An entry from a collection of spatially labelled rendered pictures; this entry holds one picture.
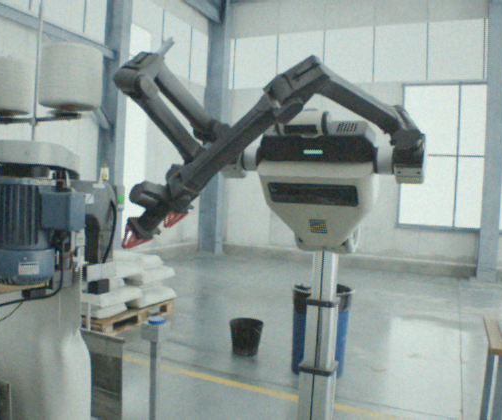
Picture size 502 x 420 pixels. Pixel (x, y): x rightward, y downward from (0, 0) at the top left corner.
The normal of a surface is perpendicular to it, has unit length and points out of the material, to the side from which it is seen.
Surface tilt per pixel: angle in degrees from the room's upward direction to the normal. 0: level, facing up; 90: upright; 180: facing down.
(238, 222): 90
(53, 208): 90
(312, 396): 90
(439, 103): 90
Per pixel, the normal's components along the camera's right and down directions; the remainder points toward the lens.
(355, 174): -0.24, -0.75
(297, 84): -0.49, -0.40
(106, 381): -0.43, 0.03
